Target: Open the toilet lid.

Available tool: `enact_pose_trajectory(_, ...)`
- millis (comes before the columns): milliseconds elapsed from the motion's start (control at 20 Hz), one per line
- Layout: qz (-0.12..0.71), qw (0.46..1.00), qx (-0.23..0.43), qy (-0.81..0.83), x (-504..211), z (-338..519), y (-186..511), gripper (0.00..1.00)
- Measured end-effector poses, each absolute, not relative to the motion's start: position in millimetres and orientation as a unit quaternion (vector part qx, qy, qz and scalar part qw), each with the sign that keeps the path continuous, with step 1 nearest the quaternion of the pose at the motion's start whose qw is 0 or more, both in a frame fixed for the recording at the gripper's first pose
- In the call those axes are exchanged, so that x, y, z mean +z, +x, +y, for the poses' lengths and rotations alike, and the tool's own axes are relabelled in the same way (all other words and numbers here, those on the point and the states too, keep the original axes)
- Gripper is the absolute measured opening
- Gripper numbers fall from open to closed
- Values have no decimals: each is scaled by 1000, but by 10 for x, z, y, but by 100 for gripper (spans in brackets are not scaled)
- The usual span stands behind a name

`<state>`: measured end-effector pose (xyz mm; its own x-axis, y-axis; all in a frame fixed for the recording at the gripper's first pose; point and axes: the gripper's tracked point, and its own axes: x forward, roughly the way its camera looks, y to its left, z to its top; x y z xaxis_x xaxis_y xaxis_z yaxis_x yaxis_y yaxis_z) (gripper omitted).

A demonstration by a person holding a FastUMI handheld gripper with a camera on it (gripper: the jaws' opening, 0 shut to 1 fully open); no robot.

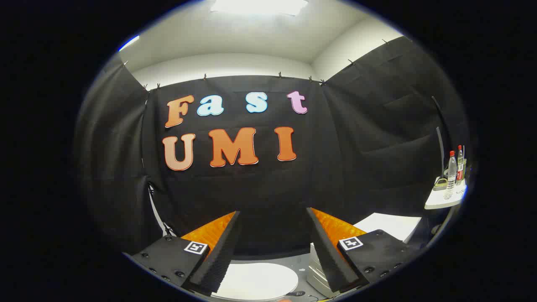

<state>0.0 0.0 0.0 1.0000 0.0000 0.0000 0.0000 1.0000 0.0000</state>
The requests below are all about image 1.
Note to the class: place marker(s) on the black backdrop cloth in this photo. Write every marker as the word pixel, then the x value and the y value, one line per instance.
pixel 260 188

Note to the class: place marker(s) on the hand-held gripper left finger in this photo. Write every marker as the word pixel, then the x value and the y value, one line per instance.
pixel 220 260

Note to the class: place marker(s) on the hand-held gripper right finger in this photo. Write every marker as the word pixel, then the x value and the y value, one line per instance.
pixel 331 262

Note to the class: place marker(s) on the white drawer cabinet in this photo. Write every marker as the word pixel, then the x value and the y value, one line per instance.
pixel 392 224

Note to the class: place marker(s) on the clear red-capped water bottle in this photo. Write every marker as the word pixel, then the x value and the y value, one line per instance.
pixel 451 178
pixel 460 165

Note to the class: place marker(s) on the ceiling light panel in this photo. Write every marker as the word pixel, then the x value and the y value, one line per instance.
pixel 260 6

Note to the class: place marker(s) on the small white side table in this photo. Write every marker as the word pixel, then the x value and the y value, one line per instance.
pixel 438 201

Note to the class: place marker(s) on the grey tape roll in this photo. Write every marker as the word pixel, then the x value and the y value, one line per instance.
pixel 440 184

